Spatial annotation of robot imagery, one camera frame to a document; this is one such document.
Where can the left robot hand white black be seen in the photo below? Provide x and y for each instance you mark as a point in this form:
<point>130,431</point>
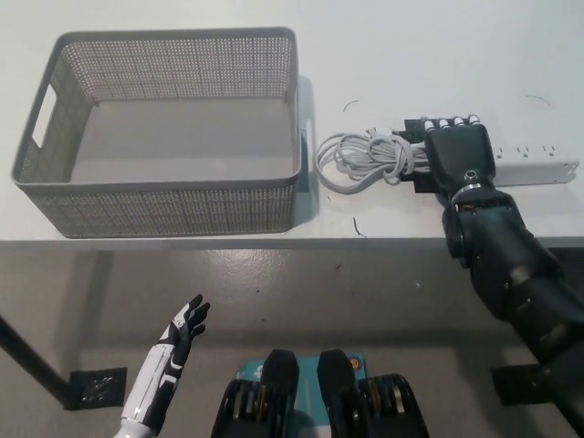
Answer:
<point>162,369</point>

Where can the right robot hand black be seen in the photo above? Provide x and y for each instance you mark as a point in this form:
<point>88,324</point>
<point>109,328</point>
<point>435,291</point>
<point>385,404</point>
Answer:
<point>461,155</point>

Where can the grey perforated plastic basket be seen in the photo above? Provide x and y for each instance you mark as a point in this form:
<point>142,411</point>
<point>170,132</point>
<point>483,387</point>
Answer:
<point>182,137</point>

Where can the black metal table leg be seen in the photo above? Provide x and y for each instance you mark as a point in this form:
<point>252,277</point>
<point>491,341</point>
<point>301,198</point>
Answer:
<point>32,356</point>

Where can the black tape patch on floor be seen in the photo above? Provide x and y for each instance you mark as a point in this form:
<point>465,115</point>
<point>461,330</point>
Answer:
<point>98,387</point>
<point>515,385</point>

